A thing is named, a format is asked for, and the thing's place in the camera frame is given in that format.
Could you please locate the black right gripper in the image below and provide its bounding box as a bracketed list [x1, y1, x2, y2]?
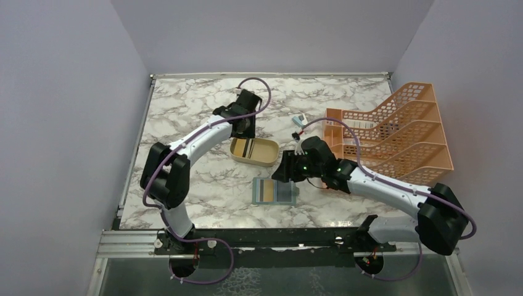
[272, 149, 324, 183]

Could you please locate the gold card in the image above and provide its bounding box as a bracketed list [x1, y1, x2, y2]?
[258, 179, 274, 203]

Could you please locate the green card holder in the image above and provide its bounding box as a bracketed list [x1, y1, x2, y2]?
[252, 177, 299, 206]

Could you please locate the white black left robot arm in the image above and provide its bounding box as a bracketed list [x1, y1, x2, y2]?
[139, 89, 262, 253]

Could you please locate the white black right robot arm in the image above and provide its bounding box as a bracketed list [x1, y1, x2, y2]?
[271, 136, 471, 255]

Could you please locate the beige oval tray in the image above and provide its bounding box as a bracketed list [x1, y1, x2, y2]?
[230, 138, 279, 167]

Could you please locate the light blue small stapler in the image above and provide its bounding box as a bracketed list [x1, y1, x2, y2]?
[292, 114, 308, 128]

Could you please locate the orange plastic file organizer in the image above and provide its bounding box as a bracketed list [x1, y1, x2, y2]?
[322, 82, 454, 185]

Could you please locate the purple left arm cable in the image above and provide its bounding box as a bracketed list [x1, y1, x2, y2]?
[141, 77, 273, 242]

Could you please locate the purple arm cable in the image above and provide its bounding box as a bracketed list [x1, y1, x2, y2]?
[141, 77, 273, 242]
[300, 117, 477, 241]

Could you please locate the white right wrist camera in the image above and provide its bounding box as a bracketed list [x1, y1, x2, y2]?
[291, 130, 306, 155]

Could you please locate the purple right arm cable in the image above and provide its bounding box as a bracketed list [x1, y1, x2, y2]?
[300, 117, 477, 241]

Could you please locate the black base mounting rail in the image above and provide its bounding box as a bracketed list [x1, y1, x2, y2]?
[154, 226, 397, 269]

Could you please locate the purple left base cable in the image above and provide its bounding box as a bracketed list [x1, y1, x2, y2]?
[168, 237, 236, 286]

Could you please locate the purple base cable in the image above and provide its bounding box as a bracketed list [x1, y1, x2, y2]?
[354, 243, 424, 282]
[168, 237, 236, 286]

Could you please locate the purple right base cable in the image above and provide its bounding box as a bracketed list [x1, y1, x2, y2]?
[354, 243, 424, 282]

